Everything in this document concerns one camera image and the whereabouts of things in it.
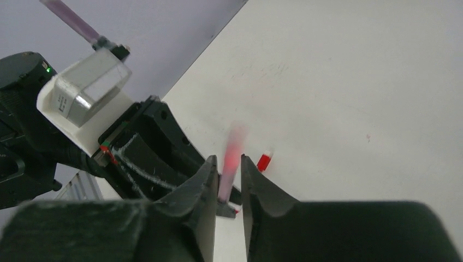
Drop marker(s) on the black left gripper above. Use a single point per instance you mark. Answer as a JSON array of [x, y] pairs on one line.
[[149, 148]]

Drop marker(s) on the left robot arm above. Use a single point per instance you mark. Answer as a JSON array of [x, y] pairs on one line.
[[31, 146]]

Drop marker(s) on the pink highlighter cap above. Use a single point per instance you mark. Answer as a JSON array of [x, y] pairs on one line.
[[231, 160]]

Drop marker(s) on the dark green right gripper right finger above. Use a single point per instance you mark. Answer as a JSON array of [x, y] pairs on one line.
[[278, 227]]

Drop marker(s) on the red pen cap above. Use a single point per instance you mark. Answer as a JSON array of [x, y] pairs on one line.
[[265, 160]]

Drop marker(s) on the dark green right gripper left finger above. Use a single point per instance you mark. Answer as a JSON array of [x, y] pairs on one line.
[[178, 227]]

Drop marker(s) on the aluminium front rail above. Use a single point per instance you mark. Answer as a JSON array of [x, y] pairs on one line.
[[82, 186]]

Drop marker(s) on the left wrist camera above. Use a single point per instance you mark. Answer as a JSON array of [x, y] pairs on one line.
[[84, 100]]

